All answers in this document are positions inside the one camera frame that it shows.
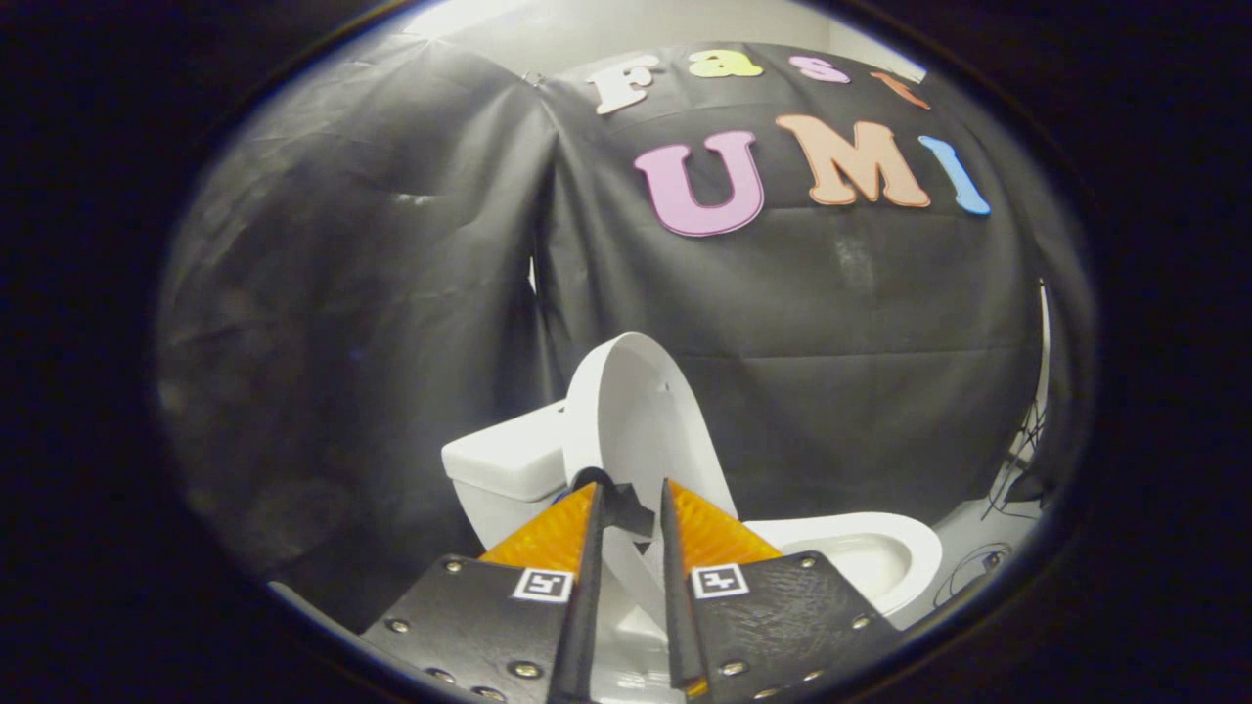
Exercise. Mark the white toilet seat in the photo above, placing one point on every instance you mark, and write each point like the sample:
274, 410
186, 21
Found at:
921, 559

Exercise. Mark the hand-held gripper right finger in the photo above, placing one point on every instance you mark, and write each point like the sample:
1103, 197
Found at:
782, 626

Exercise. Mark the white toilet lid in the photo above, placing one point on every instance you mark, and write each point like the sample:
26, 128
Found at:
636, 420

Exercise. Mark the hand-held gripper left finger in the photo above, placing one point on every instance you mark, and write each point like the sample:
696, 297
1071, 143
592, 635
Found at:
469, 626

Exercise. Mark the white ceramic toilet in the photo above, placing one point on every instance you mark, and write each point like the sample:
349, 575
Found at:
509, 462

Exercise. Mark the black tripod light stand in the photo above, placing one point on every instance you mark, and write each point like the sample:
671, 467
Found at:
1025, 479

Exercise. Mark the black backdrop cloth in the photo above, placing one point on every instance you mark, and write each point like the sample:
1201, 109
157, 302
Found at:
802, 323

